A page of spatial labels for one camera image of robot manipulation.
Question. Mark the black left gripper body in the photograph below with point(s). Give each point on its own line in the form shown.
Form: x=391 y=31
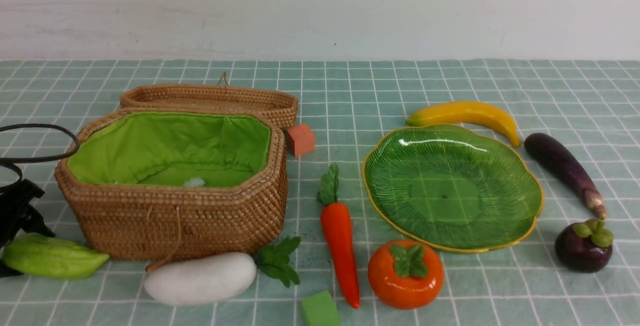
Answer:
x=16 y=212

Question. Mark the green bitter gourd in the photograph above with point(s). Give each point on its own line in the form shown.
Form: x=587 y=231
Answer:
x=50 y=257

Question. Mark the white radish with leaves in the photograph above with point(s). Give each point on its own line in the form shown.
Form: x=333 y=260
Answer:
x=221 y=277

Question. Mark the orange carrot with leaves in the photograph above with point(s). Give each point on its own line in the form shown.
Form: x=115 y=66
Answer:
x=337 y=229

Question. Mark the orange persimmon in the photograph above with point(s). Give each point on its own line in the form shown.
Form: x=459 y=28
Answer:
x=405 y=274

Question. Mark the yellow banana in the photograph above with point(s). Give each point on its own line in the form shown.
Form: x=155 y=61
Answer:
x=468 y=111

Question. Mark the purple eggplant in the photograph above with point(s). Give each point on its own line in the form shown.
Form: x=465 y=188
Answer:
x=561 y=163

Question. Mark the dark purple mangosteen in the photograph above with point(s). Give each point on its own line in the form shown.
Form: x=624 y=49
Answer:
x=585 y=247

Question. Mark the woven wicker basket green lining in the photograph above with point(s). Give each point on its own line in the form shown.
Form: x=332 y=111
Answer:
x=177 y=184

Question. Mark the woven wicker basket lid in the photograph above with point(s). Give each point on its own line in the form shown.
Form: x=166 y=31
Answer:
x=278 y=107

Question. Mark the orange foam cube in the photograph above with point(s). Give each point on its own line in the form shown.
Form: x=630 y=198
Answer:
x=300 y=140

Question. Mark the green foam cube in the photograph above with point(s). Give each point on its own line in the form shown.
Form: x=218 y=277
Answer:
x=320 y=310

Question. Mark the green leaf-shaped glass plate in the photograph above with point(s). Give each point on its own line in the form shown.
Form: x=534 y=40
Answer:
x=452 y=189

